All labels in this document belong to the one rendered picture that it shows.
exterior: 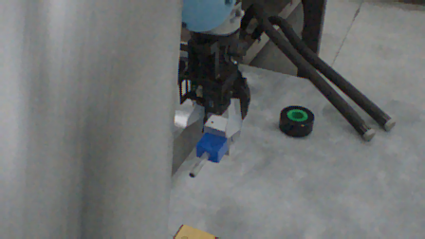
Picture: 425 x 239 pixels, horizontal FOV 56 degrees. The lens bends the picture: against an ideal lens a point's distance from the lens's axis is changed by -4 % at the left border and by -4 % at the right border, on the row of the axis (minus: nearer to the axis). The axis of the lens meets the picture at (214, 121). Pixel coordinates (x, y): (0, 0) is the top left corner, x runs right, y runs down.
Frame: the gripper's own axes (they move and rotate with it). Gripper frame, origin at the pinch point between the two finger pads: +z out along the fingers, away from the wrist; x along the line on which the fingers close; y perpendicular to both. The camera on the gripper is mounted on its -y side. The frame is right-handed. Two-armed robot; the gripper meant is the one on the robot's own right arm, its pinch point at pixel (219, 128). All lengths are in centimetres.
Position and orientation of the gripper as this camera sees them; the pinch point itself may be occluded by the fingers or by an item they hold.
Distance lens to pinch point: 73.3
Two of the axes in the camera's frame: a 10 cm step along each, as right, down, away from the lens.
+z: 0.0, 8.0, 6.0
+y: -4.2, 5.4, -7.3
